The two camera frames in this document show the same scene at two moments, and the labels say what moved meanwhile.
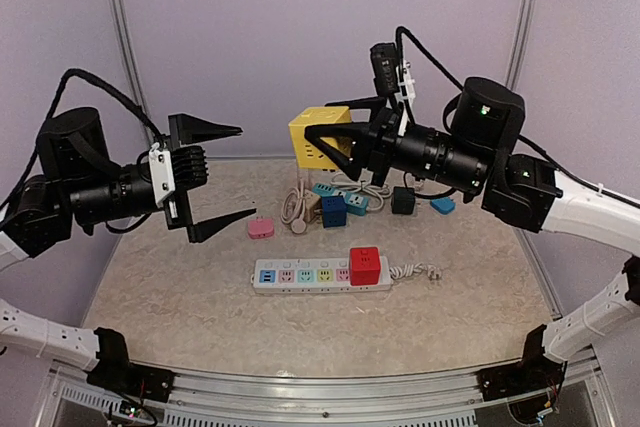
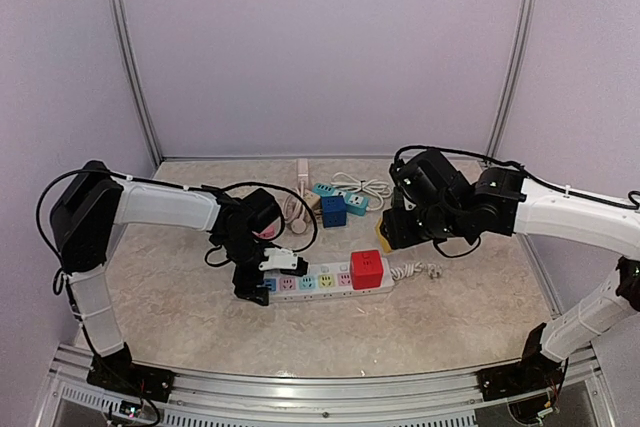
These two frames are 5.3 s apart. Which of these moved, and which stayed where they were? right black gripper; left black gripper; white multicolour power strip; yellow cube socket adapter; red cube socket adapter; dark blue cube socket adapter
Moved: yellow cube socket adapter; right black gripper; white multicolour power strip; left black gripper
Stayed: red cube socket adapter; dark blue cube socket adapter
